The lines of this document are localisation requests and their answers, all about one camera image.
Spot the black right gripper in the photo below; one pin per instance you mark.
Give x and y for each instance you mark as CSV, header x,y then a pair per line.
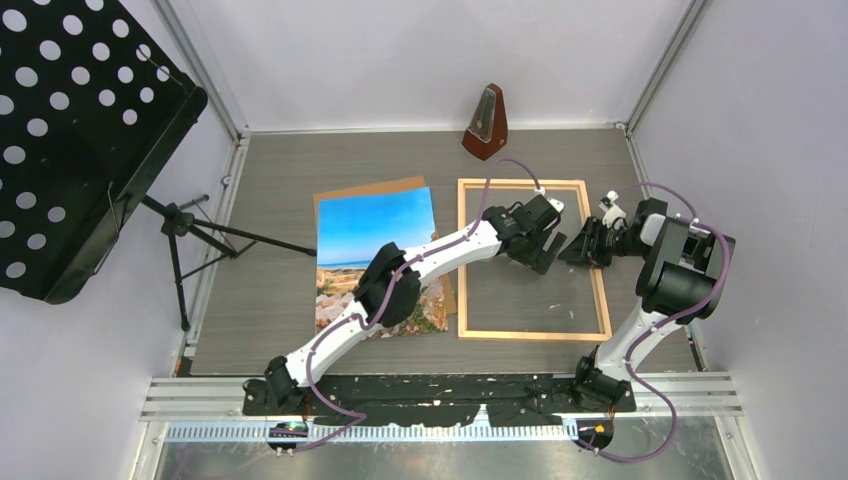
x,y
594,228

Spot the landscape photo print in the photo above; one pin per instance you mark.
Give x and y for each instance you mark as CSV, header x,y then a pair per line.
x,y
335,286

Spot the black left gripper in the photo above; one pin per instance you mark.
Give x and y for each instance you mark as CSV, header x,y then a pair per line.
x,y
540,261

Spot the clear acrylic sheet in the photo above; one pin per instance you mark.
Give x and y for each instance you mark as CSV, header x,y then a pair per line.
x,y
504,295

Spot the brown wooden metronome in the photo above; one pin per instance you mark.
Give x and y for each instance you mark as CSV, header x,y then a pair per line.
x,y
487,131

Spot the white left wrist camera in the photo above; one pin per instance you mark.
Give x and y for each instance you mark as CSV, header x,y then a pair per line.
x,y
556,204

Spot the aluminium rail front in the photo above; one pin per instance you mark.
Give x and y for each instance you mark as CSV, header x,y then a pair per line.
x,y
211,410

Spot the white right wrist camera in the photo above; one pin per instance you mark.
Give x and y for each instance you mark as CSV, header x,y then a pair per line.
x,y
614,217

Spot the black tripod stand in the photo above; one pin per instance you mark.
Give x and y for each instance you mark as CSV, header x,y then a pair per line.
x,y
229,242

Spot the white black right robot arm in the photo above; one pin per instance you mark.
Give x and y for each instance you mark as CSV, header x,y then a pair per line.
x,y
681,280

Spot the light wooden picture frame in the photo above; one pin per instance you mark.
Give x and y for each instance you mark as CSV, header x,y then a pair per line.
x,y
579,187

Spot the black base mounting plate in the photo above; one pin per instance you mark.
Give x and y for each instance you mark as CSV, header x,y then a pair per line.
x,y
428,400

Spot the black perforated music stand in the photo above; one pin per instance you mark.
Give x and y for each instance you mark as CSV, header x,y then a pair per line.
x,y
92,109

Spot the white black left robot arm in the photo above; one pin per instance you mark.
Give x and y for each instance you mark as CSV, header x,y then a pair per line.
x,y
390,288

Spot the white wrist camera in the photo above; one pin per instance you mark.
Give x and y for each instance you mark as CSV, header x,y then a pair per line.
x,y
614,217
556,204

